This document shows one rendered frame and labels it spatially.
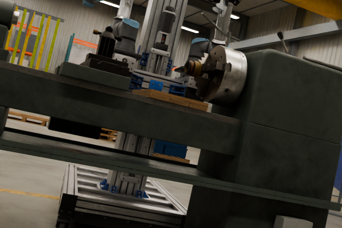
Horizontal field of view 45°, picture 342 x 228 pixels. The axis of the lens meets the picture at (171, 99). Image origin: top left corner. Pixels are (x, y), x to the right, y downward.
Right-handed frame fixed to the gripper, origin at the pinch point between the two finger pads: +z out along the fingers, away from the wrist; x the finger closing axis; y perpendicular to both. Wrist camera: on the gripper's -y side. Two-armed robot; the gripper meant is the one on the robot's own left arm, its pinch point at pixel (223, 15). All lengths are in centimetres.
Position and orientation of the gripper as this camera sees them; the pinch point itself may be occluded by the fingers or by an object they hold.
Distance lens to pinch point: 216.2
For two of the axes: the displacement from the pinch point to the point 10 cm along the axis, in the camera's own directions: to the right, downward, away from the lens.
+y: -9.2, -2.3, -3.2
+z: -0.9, 9.1, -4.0
